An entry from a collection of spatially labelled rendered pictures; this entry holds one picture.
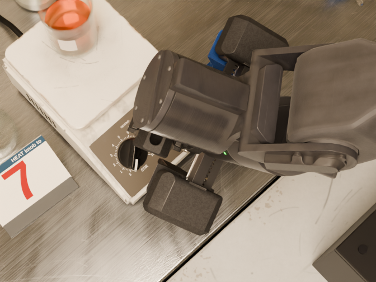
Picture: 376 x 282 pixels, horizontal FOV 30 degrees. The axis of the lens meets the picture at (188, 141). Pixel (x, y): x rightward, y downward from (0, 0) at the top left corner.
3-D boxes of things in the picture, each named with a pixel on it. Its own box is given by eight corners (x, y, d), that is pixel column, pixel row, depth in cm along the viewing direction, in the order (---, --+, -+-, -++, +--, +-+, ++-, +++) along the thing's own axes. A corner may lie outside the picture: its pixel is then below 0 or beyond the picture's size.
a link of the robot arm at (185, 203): (334, 41, 56) (274, 4, 54) (238, 257, 54) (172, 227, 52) (283, 45, 64) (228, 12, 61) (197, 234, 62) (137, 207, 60)
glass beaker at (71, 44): (109, 51, 73) (102, 14, 65) (61, 71, 72) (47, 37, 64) (85, 3, 74) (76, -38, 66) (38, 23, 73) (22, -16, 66)
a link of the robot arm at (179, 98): (376, 56, 46) (222, -15, 42) (368, 172, 43) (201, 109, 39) (278, 107, 56) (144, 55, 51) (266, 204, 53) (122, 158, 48)
